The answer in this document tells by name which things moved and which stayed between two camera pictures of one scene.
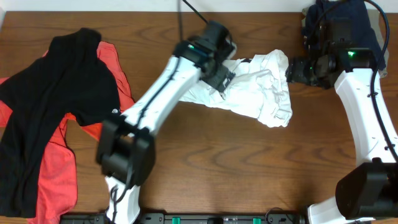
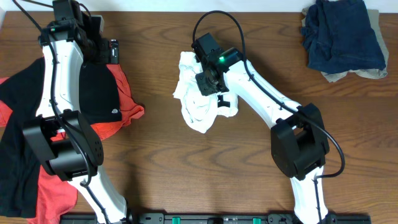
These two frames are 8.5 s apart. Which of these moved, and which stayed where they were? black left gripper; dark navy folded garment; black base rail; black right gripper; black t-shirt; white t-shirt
Moved: white t-shirt; black right gripper; black left gripper
Stayed: black t-shirt; dark navy folded garment; black base rail
